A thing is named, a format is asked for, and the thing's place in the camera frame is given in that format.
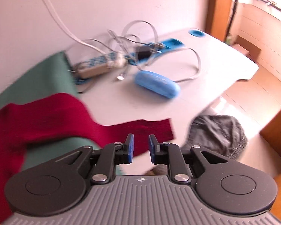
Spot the dark red knit sweater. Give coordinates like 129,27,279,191
0,93,175,222

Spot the blue glasses case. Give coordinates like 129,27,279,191
134,71,181,99

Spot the grey crumpled garment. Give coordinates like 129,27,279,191
182,115,248,160

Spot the white blue power strip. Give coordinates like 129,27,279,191
74,52,128,79

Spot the black power adapter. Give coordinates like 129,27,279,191
135,46,152,61

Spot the blue desk organizer tray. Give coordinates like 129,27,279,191
138,38,184,64

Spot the green table cloth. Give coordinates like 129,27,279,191
0,52,100,170

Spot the blue round desk grommet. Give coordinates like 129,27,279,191
189,29,205,38

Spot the grey usb cable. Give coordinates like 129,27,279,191
107,20,202,83

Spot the wooden door frame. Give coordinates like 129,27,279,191
205,0,232,42

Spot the white power cord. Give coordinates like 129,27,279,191
31,0,109,54

